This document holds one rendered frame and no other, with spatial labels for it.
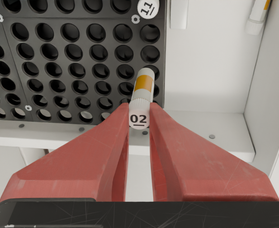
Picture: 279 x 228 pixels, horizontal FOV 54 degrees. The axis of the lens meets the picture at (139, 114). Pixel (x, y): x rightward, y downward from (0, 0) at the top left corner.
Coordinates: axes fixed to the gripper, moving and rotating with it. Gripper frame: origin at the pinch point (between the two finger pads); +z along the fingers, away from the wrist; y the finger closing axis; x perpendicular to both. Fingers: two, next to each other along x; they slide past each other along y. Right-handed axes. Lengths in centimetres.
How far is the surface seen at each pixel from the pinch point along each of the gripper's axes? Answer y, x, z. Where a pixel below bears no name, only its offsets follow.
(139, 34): 0.0, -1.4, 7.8
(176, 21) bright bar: -3.0, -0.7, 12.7
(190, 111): -5.3, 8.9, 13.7
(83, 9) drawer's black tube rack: 3.5, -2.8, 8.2
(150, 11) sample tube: -0.7, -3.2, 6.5
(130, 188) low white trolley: 1.7, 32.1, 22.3
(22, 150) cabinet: 17.9, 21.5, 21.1
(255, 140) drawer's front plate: -10.1, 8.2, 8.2
